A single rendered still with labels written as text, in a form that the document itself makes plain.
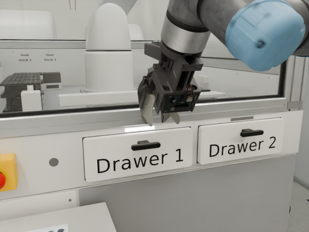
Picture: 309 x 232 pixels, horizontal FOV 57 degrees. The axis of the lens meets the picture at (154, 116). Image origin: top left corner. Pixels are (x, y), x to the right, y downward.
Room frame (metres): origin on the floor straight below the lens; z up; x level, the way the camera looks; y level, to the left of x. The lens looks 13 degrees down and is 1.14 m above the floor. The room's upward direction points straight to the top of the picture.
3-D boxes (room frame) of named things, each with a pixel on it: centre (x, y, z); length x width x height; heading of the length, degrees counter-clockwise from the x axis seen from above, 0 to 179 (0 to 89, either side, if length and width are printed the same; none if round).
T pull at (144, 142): (0.67, 0.02, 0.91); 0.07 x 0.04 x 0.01; 110
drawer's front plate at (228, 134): (0.80, -0.26, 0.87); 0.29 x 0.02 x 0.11; 110
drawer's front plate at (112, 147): (0.70, 0.03, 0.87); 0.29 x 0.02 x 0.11; 110
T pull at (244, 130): (0.78, -0.27, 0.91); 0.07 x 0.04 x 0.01; 110
